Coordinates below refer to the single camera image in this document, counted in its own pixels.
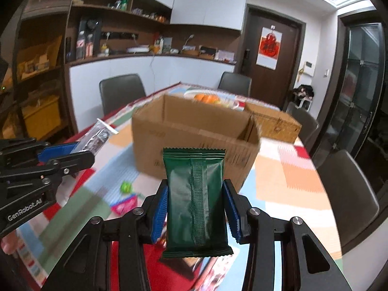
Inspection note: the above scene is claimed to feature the pink snack packet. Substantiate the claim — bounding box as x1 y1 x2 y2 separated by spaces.
111 194 138 216

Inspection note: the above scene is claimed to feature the wicker basket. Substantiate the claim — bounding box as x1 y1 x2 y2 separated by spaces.
244 101 302 144

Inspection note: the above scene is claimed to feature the dark grey chair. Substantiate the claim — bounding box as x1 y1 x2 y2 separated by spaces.
315 149 380 257
99 73 147 116
286 101 320 155
218 72 252 97

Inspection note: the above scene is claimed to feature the dark glass door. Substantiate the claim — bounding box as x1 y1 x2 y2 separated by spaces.
315 15 388 188

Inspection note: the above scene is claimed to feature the green snack packet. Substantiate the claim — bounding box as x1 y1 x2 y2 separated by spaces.
160 147 234 259

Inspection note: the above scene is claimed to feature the plate of oranges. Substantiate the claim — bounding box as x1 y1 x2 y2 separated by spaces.
183 89 246 110

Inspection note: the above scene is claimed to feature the brown cardboard box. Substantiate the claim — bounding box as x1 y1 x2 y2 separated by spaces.
131 94 262 188

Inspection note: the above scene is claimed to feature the silver black snack packet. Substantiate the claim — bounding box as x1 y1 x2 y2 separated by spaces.
74 118 119 155

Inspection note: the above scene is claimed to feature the black bag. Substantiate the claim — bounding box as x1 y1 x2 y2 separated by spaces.
292 85 314 110

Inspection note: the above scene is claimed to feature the yellow cardboard box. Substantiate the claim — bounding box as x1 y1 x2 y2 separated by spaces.
16 36 63 79

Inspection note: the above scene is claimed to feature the red wall calendar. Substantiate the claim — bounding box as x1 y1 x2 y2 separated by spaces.
256 26 283 69

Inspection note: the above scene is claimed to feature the colourful patchwork tablecloth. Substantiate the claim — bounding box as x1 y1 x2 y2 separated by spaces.
0 82 343 291

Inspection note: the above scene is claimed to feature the yellow plastic crate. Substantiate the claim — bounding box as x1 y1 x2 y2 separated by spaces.
20 95 61 141

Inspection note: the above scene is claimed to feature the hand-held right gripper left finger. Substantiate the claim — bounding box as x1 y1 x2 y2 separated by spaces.
41 179 169 291

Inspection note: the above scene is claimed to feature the white wall cabinet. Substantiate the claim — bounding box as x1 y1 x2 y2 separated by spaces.
170 0 247 32

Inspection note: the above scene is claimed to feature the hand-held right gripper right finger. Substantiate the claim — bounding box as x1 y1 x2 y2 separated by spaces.
222 179 354 291

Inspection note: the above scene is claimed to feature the black power strip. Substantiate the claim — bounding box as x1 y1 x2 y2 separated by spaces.
101 31 139 40

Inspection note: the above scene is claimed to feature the wooden wall shelf unit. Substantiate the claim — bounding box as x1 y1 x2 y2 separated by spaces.
0 0 243 146

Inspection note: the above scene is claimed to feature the brown door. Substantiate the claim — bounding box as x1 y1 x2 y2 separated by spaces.
235 4 305 110

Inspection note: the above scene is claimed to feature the black coffee machine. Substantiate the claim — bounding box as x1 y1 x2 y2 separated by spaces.
76 16 102 59

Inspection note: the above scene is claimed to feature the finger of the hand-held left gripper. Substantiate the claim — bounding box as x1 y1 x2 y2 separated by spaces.
0 138 81 170
0 151 95 210

